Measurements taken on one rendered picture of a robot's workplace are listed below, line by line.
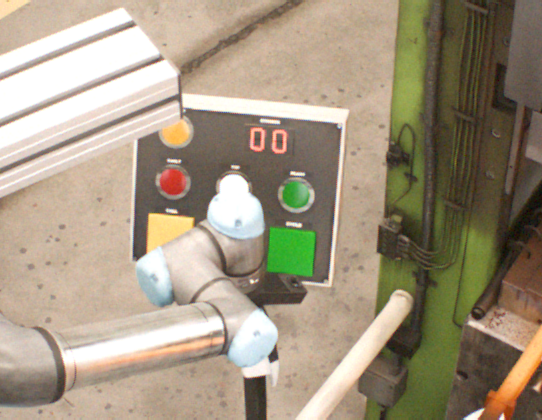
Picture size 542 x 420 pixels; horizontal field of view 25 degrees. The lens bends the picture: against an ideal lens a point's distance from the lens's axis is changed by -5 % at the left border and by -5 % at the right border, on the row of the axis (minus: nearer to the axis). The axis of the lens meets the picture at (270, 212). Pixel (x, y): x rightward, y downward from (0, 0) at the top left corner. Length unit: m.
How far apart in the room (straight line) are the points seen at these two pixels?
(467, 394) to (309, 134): 0.57
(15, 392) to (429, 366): 1.34
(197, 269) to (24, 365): 0.37
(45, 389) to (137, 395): 1.69
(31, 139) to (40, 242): 2.69
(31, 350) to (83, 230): 2.07
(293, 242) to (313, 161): 0.14
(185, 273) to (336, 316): 1.59
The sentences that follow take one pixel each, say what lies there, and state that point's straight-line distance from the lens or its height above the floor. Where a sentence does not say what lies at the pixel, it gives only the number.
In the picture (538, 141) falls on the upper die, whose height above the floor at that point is 1.31.
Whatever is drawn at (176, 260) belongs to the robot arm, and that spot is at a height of 1.27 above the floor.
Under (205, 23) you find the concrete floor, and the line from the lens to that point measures 4.14.
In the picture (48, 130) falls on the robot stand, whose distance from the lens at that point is 0.83.
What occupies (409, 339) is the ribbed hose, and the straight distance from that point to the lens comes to 2.57.
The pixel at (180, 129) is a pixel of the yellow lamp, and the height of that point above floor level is 1.17.
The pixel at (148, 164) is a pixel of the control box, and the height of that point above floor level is 1.11.
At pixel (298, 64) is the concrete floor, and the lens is 3.97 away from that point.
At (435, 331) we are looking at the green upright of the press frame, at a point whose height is 0.57.
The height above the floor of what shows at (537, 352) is 1.02.
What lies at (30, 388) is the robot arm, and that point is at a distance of 1.47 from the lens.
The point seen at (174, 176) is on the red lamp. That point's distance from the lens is 2.09.
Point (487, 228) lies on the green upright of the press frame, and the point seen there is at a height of 0.92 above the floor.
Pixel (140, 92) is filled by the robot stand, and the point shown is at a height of 2.02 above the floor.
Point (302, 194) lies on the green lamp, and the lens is 2.06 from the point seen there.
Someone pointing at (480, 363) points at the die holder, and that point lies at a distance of 2.20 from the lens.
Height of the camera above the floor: 2.59
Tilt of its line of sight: 47 degrees down
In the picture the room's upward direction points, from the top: 1 degrees counter-clockwise
